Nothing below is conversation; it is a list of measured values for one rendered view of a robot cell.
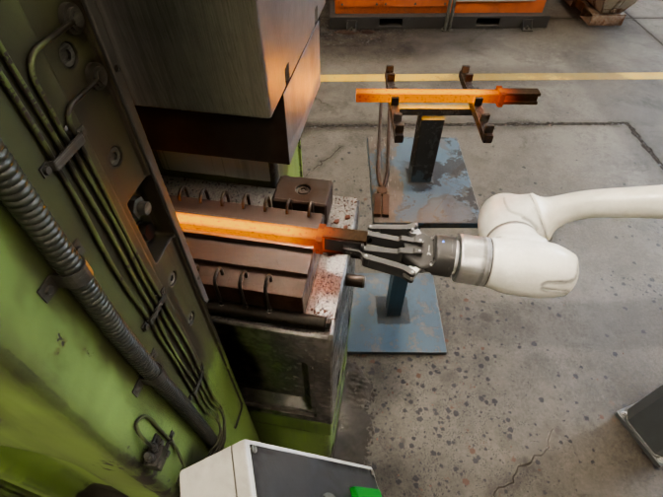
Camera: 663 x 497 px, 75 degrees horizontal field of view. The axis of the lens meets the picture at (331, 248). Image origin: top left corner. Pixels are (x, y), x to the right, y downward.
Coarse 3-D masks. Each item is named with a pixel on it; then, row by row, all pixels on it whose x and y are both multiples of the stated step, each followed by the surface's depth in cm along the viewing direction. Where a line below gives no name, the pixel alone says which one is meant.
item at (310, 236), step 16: (192, 224) 83; (208, 224) 83; (224, 224) 83; (240, 224) 83; (256, 224) 83; (272, 224) 83; (320, 224) 82; (288, 240) 81; (304, 240) 80; (320, 240) 79; (352, 240) 78
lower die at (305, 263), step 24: (216, 216) 86; (240, 216) 87; (264, 216) 87; (288, 216) 87; (312, 216) 87; (192, 240) 83; (216, 240) 83; (240, 240) 82; (264, 240) 82; (216, 264) 80; (240, 264) 79; (264, 264) 79; (288, 264) 79; (312, 264) 82; (288, 288) 77
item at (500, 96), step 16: (368, 96) 109; (384, 96) 109; (400, 96) 109; (416, 96) 109; (432, 96) 109; (448, 96) 109; (464, 96) 109; (480, 96) 109; (496, 96) 109; (512, 96) 110; (528, 96) 109
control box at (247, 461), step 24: (216, 456) 39; (240, 456) 38; (264, 456) 40; (288, 456) 43; (312, 456) 47; (192, 480) 39; (216, 480) 38; (240, 480) 37; (264, 480) 38; (288, 480) 41; (312, 480) 45; (336, 480) 49; (360, 480) 54
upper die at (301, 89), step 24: (312, 48) 57; (312, 72) 59; (288, 96) 48; (312, 96) 61; (144, 120) 52; (168, 120) 51; (192, 120) 51; (216, 120) 50; (240, 120) 50; (264, 120) 49; (288, 120) 50; (168, 144) 54; (192, 144) 54; (216, 144) 53; (240, 144) 52; (264, 144) 52; (288, 144) 51
